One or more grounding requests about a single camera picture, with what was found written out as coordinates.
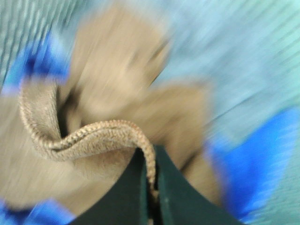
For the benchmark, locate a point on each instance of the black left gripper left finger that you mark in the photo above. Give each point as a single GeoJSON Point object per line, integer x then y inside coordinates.
{"type": "Point", "coordinates": [126, 203]}

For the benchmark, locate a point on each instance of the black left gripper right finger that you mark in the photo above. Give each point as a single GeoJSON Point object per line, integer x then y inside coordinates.
{"type": "Point", "coordinates": [179, 203]}

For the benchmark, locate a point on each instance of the brown microfibre towel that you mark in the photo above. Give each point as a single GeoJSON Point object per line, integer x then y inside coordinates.
{"type": "Point", "coordinates": [72, 142]}

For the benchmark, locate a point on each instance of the blue towel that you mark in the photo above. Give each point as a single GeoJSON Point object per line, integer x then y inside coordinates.
{"type": "Point", "coordinates": [249, 173]}

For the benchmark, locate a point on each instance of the grey perforated laundry basket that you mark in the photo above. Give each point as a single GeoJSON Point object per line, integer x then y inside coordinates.
{"type": "Point", "coordinates": [247, 51]}

